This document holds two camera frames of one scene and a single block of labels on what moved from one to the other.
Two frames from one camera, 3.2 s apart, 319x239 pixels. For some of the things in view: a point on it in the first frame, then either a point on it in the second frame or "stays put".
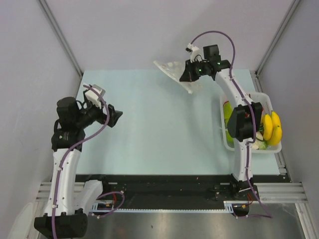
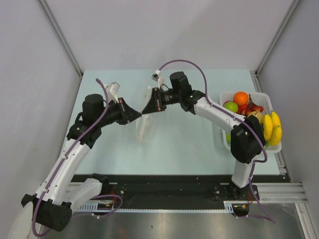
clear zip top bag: [175, 69] → [142, 123]
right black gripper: [188, 75] → [156, 103]
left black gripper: [113, 115] → [127, 114]
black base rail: [166, 191] stays put
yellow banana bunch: [272, 131] stays put
